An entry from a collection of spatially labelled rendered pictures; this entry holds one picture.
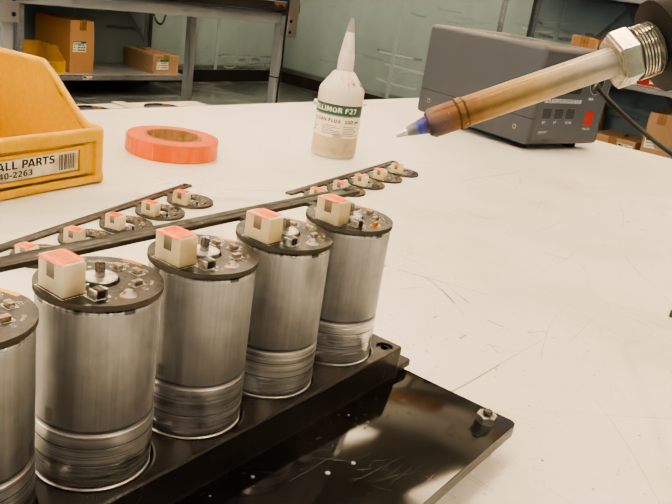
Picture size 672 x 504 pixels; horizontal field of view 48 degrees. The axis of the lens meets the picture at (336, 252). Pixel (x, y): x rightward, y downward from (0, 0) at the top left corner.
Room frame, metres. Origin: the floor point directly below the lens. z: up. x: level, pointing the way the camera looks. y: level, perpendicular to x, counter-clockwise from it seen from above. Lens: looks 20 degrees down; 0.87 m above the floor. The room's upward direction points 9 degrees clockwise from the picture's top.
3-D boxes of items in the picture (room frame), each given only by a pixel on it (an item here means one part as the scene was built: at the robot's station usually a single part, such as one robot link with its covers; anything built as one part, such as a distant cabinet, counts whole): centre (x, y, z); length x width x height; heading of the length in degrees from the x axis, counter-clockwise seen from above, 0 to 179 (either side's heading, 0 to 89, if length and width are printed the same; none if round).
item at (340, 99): (0.57, 0.01, 0.80); 0.03 x 0.03 x 0.10
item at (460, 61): (0.80, -0.15, 0.80); 0.15 x 0.12 x 0.10; 40
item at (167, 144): (0.50, 0.12, 0.76); 0.06 x 0.06 x 0.01
